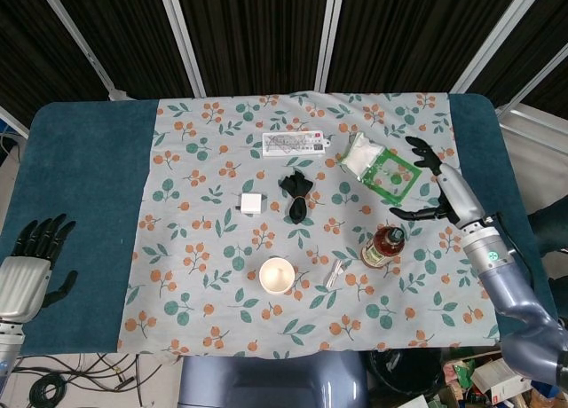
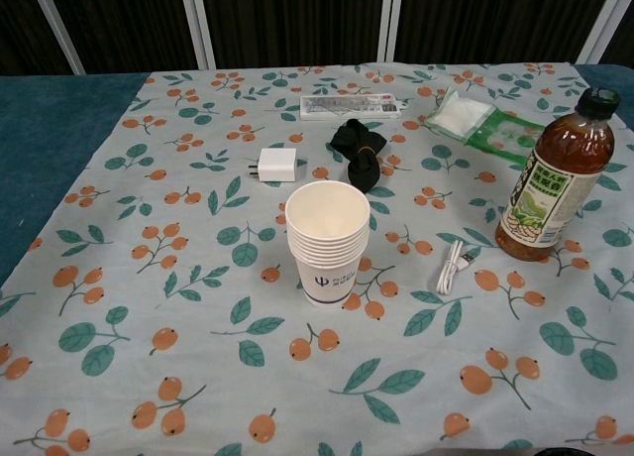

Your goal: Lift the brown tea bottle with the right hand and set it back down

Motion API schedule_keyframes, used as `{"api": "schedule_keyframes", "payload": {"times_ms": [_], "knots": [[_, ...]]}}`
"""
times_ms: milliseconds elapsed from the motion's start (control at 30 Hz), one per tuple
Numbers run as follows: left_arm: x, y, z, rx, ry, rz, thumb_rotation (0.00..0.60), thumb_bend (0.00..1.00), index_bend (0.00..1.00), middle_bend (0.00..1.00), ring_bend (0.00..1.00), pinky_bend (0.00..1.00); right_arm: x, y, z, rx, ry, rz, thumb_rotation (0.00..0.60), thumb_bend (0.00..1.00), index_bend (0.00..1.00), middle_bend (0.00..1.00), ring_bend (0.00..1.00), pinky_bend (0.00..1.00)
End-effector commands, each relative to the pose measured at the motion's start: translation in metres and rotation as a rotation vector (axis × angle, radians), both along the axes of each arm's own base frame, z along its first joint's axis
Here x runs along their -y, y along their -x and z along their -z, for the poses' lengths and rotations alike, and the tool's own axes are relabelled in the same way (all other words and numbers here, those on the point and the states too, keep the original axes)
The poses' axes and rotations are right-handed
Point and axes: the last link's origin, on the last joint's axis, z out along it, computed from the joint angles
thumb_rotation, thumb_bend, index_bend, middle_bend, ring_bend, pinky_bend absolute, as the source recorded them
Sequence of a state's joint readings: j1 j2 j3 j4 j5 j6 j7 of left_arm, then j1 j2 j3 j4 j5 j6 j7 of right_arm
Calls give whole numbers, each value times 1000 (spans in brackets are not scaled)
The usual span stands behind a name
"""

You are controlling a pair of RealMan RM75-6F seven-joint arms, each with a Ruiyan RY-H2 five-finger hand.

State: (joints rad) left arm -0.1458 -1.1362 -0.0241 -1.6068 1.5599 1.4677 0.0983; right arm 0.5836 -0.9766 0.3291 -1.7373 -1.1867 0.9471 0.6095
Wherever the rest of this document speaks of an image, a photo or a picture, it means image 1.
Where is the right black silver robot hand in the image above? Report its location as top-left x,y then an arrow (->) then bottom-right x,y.
389,135 -> 487,228

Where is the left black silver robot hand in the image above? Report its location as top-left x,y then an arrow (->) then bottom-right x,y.
0,213 -> 79,324

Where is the brown tea plastic bottle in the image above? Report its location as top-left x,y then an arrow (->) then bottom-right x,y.
359,224 -> 406,271

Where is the green white plastic pouch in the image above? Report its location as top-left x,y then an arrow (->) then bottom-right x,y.
337,131 -> 422,207

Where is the teal table cover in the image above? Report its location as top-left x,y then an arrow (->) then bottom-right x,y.
0,92 -> 556,357

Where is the black cloth bundle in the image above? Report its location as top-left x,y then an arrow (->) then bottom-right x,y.
278,169 -> 315,225

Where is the white remote control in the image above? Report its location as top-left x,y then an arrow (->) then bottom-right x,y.
261,130 -> 332,157

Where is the white cardboard box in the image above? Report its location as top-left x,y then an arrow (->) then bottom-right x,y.
469,358 -> 533,403

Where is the black bin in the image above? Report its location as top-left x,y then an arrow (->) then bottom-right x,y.
367,348 -> 445,404

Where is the floral printed tablecloth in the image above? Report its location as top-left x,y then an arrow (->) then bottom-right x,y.
115,90 -> 502,360

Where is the stack of white paper cups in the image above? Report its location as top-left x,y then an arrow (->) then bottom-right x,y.
258,255 -> 296,296

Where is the white charger adapter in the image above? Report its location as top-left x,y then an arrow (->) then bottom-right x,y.
234,192 -> 268,216

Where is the blue robot torso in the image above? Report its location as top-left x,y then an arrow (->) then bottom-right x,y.
177,349 -> 369,408

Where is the coiled black cable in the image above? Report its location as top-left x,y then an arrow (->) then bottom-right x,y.
28,372 -> 75,408

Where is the white USB cable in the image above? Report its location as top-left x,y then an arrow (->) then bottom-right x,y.
325,259 -> 345,289

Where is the grey aluminium partition post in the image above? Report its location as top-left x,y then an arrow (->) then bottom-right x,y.
154,0 -> 208,98
447,0 -> 549,95
312,0 -> 348,92
35,0 -> 128,101

